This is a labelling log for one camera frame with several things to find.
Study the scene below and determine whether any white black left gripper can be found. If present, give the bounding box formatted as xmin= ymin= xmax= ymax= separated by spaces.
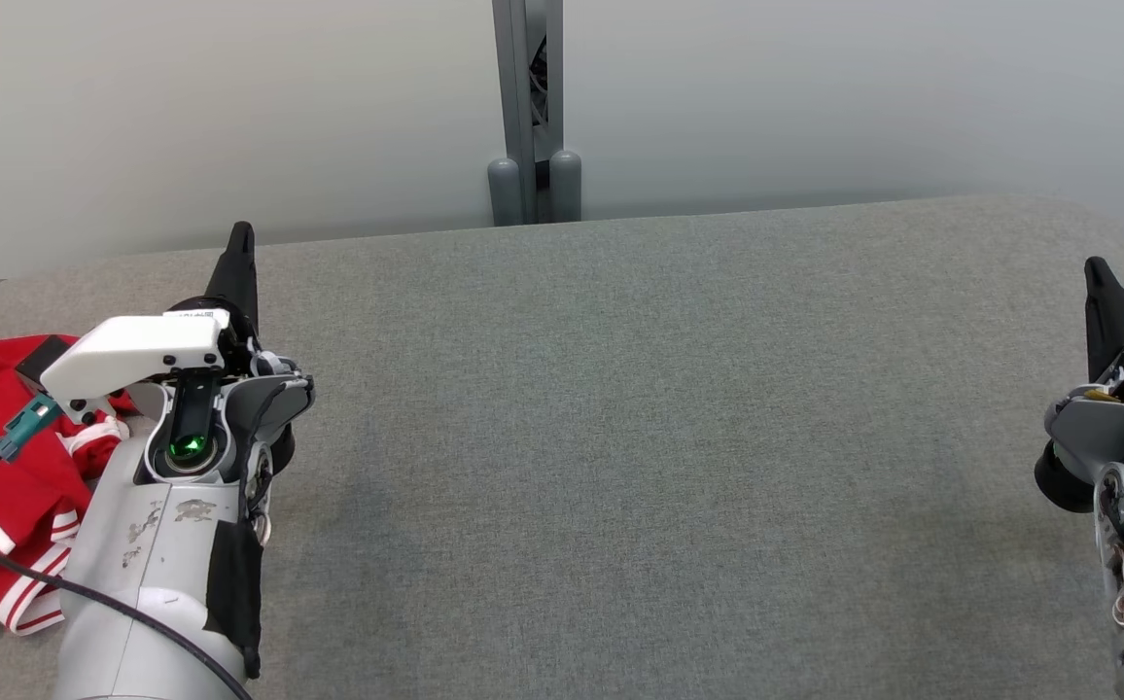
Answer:
xmin=40 ymin=222 xmax=277 ymax=419

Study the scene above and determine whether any grey metal partition post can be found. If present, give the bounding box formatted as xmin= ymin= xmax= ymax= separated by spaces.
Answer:
xmin=492 ymin=0 xmax=565 ymax=225

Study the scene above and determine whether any grey fabric padded surface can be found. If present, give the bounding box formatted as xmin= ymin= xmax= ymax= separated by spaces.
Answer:
xmin=0 ymin=192 xmax=1124 ymax=700

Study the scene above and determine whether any black cable with teal plug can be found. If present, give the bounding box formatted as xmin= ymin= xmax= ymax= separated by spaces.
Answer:
xmin=0 ymin=394 xmax=254 ymax=700

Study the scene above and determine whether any grey cylindrical post foot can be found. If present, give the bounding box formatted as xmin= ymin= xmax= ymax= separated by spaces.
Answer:
xmin=549 ymin=150 xmax=583 ymax=223
xmin=487 ymin=157 xmax=524 ymax=227

